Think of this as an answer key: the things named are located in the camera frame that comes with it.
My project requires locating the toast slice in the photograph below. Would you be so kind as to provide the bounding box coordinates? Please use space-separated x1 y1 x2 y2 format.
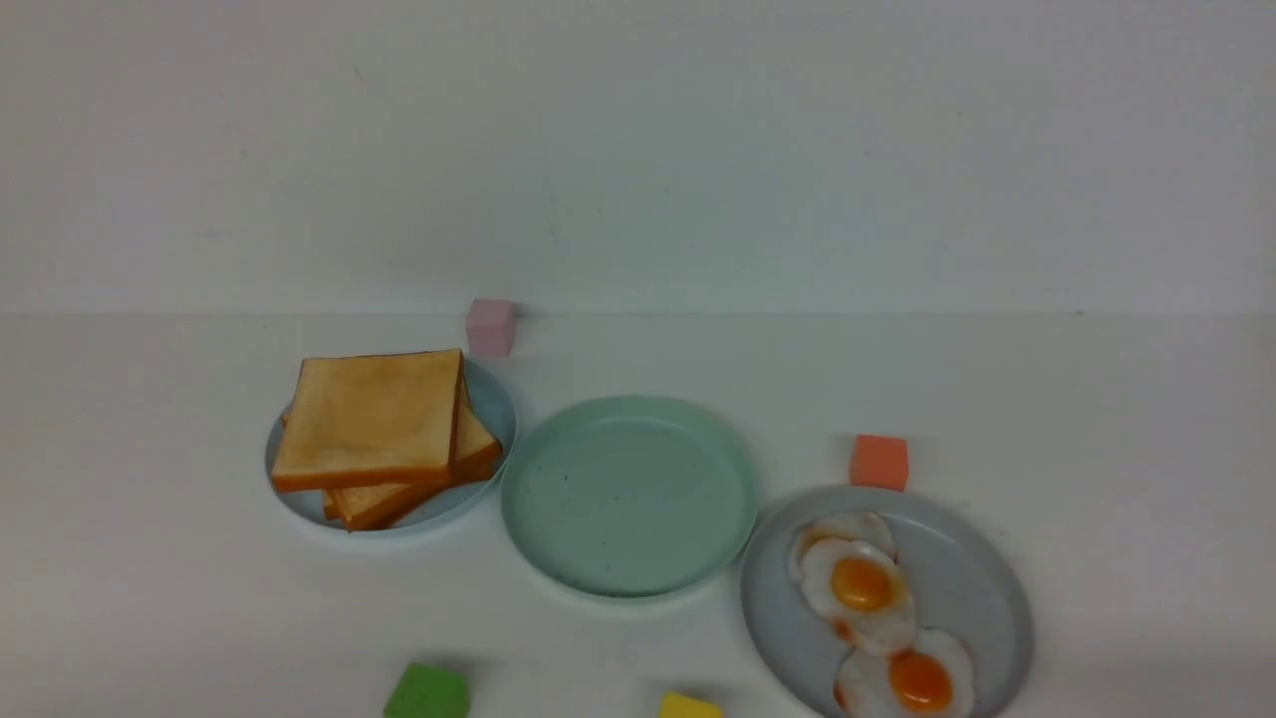
271 349 464 494
453 381 504 477
334 454 499 533

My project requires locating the fried egg toy top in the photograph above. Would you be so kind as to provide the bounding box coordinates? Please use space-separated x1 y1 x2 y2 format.
789 511 898 583

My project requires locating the fried egg toy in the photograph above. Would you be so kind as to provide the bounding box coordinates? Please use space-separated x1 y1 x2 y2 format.
832 627 976 717
789 511 898 583
798 538 919 658

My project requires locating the mint green center plate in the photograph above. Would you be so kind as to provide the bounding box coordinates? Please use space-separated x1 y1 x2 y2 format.
500 395 760 601

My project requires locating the pink cube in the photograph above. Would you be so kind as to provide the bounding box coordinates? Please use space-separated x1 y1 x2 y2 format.
466 298 516 358

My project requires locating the light blue bread plate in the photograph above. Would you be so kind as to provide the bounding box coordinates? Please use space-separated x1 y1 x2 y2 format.
272 358 519 545

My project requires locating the orange cube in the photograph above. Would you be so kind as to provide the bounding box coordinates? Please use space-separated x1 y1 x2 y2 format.
849 435 910 494

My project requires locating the fried egg toy middle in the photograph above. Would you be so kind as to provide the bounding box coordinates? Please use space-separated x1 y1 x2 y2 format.
798 538 919 658

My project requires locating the yellow cube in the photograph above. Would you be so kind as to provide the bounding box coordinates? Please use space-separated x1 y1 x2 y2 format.
658 692 725 718

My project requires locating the green cube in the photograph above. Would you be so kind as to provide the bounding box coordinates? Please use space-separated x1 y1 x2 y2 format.
382 662 471 718

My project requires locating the grey egg plate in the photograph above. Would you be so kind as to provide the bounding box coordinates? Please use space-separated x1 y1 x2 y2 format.
739 486 1035 717

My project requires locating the fried egg toy bottom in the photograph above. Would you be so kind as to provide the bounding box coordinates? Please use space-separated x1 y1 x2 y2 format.
832 627 976 717

